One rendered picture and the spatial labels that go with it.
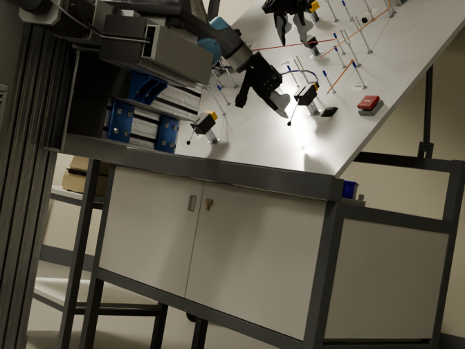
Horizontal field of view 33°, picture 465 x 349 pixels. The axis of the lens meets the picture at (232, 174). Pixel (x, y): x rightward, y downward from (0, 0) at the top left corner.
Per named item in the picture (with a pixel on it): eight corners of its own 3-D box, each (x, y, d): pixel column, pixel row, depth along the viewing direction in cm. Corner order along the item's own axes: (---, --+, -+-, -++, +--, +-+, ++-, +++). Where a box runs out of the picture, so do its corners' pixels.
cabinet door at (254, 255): (300, 341, 218) (324, 201, 219) (183, 298, 260) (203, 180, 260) (307, 341, 220) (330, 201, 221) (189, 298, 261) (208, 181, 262)
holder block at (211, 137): (192, 158, 261) (178, 136, 256) (215, 135, 266) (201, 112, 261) (201, 160, 257) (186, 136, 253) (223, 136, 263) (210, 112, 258)
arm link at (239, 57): (224, 61, 228) (226, 57, 236) (234, 73, 229) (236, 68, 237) (243, 45, 226) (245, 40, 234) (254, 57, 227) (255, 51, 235)
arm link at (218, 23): (195, 34, 232) (216, 15, 233) (221, 62, 234) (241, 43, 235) (201, 32, 224) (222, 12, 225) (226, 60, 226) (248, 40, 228)
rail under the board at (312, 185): (327, 200, 214) (331, 176, 214) (101, 162, 303) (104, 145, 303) (340, 202, 217) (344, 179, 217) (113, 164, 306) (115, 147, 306)
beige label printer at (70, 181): (87, 195, 314) (96, 147, 314) (59, 189, 329) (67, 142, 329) (147, 203, 335) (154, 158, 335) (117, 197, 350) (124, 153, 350)
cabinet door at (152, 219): (183, 298, 260) (203, 180, 261) (97, 266, 302) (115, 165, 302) (188, 298, 262) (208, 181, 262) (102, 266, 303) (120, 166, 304)
